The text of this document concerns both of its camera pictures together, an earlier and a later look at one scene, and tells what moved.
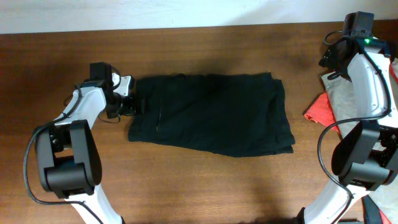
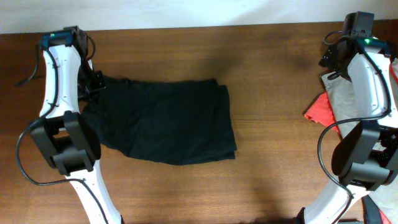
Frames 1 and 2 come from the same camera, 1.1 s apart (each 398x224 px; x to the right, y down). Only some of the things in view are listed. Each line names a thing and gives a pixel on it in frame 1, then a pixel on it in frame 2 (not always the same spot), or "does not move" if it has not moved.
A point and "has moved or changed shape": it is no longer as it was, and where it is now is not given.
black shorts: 229,114 has moved or changed shape
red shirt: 321,110 does not move
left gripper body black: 121,104 -> 89,83
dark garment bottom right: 371,213 does not move
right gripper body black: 334,64 does not move
